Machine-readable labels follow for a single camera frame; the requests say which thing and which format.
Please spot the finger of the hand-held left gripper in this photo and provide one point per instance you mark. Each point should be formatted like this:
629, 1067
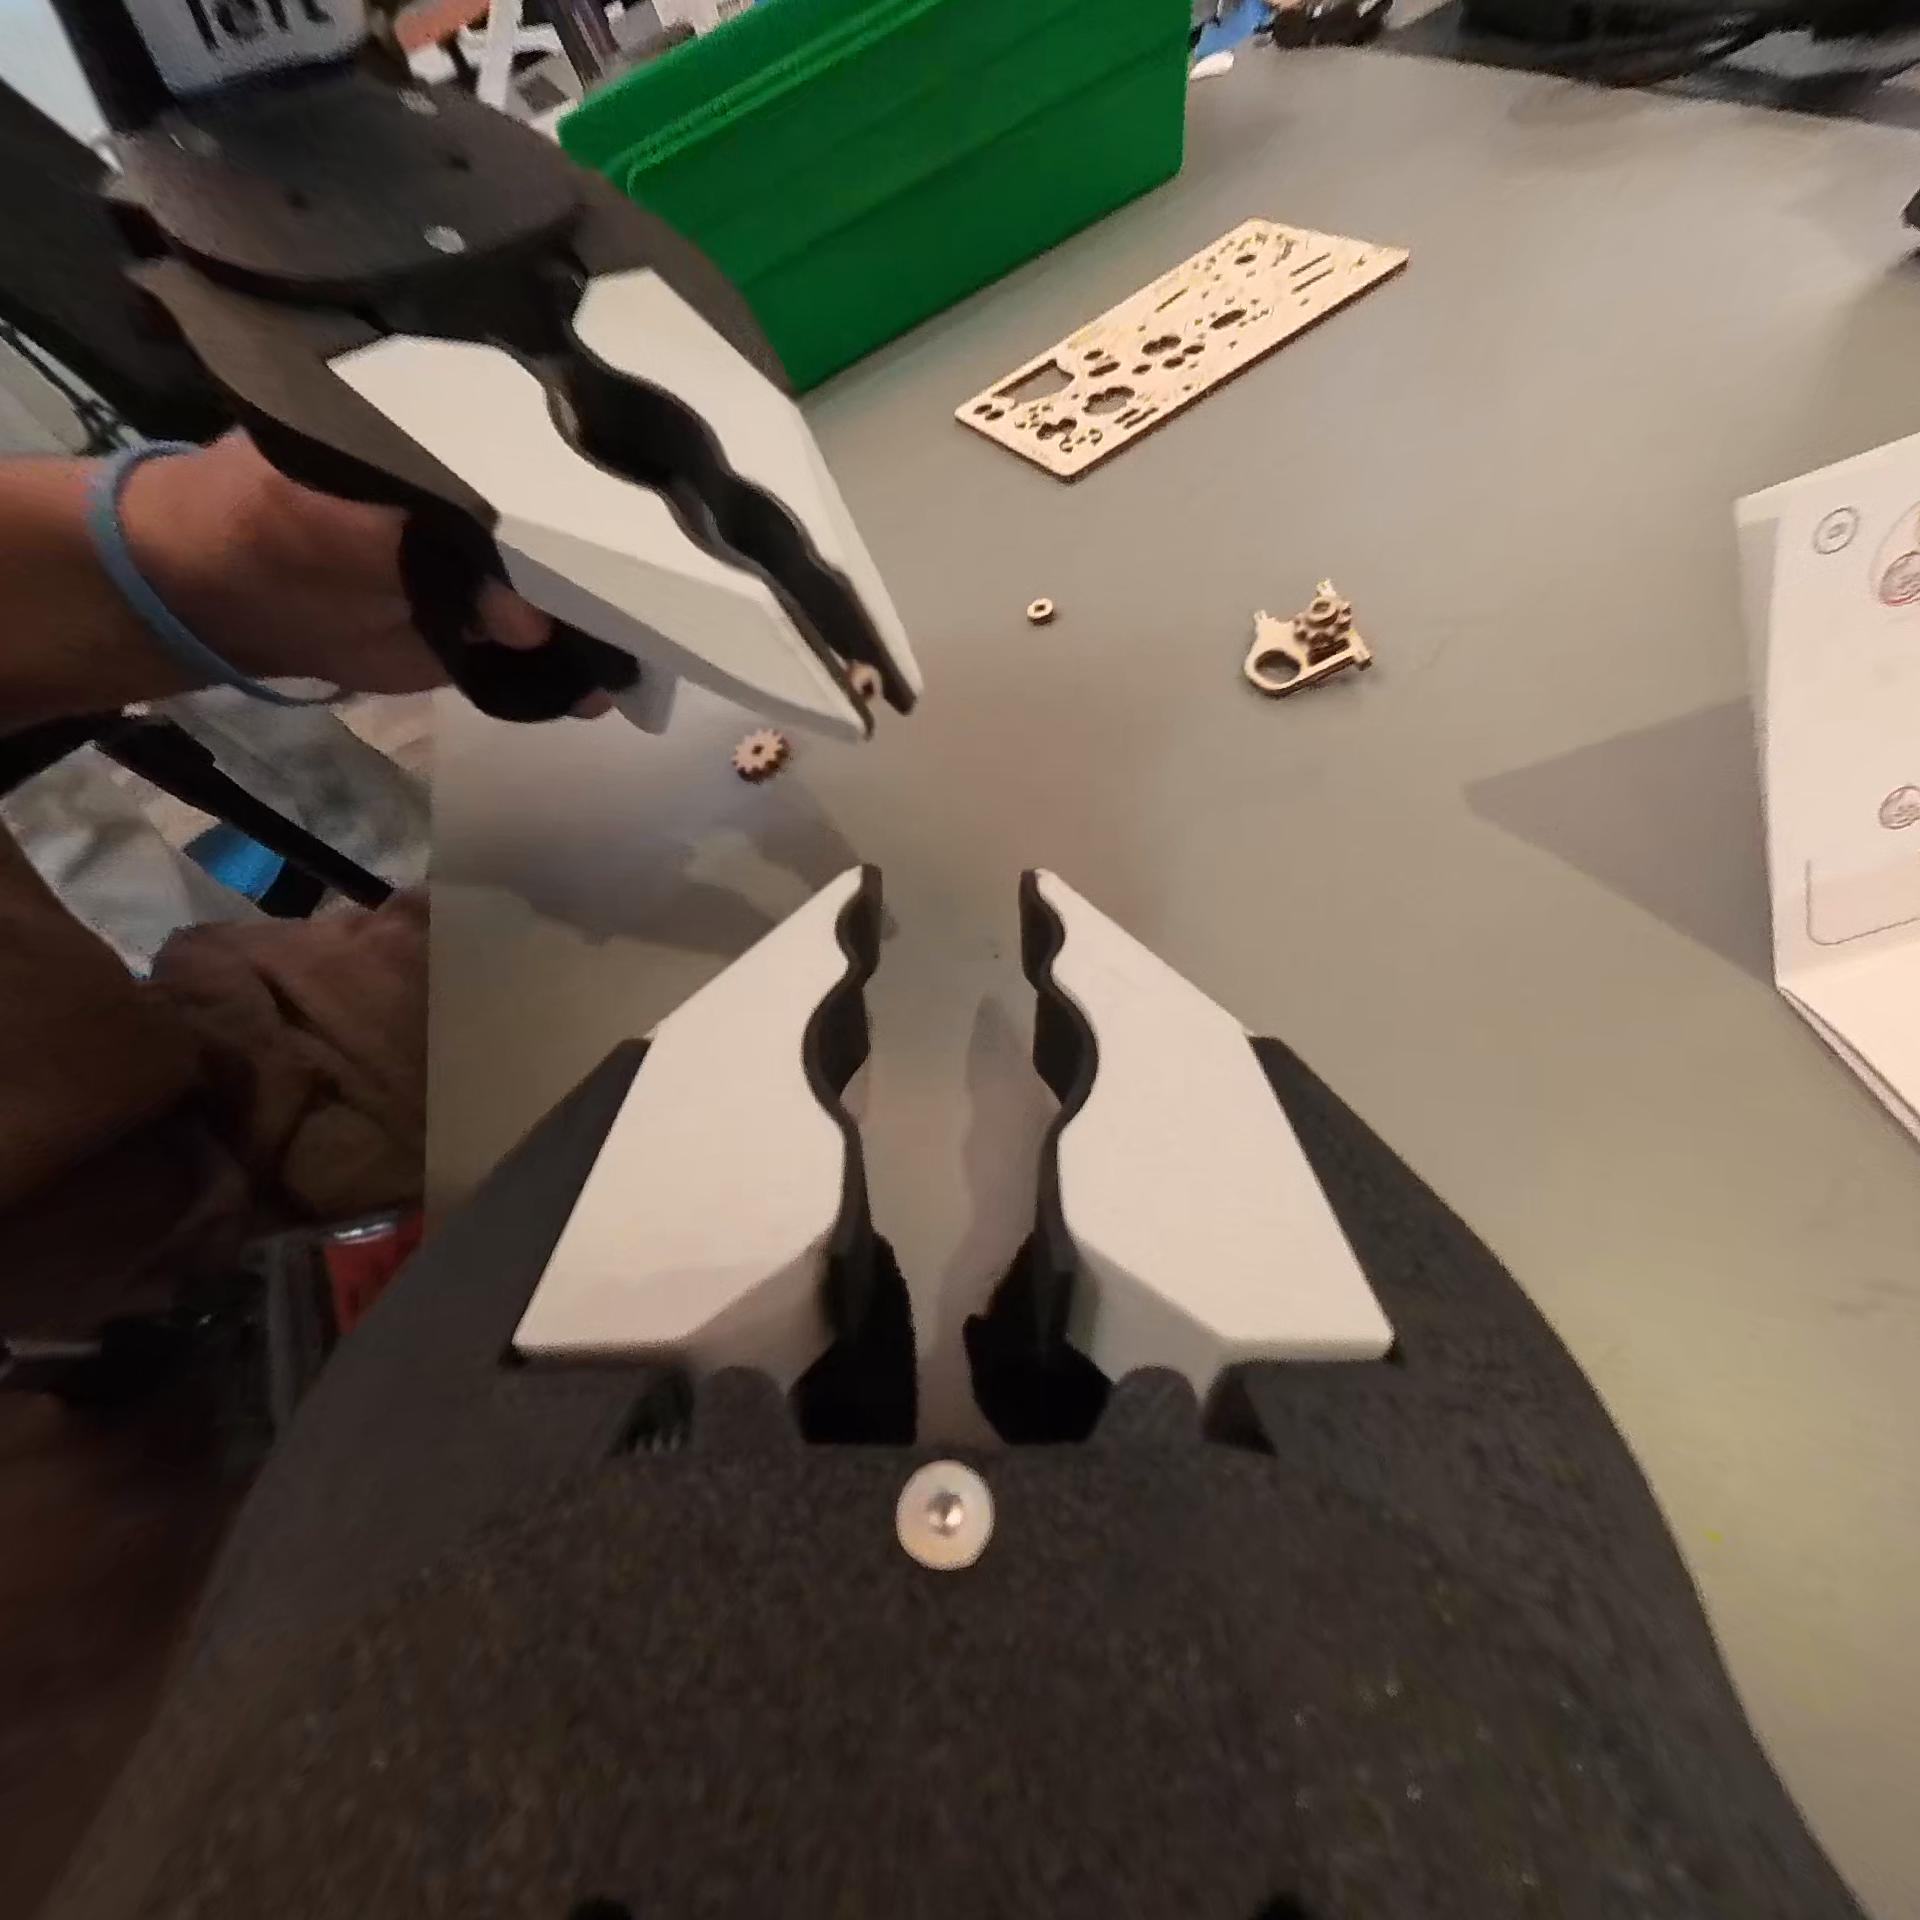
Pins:
586, 523
721, 388

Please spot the person's left forearm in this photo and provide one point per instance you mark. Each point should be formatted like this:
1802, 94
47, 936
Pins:
53, 598

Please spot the green plastic bin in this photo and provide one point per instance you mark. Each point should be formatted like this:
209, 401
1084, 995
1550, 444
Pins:
899, 152

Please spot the person's left hand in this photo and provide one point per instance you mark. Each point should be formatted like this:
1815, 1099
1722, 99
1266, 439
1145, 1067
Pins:
285, 570

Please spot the small wooden gear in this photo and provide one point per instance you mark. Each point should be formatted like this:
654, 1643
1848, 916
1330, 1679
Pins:
763, 756

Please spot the white instruction booklet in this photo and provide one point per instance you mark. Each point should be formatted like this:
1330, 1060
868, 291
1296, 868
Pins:
1846, 841

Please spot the small part at left edge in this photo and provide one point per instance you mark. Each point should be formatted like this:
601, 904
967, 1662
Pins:
1351, 267

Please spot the blue wristband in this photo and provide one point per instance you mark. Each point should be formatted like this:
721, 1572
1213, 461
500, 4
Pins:
102, 523

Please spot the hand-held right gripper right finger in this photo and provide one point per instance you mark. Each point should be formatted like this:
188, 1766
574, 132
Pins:
1200, 1186

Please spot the red metal can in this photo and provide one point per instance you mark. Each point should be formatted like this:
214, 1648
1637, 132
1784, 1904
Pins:
377, 1250

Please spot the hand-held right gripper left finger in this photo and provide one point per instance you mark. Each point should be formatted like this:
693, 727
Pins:
706, 1170

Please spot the black stand leg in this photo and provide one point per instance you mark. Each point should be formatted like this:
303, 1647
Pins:
182, 786

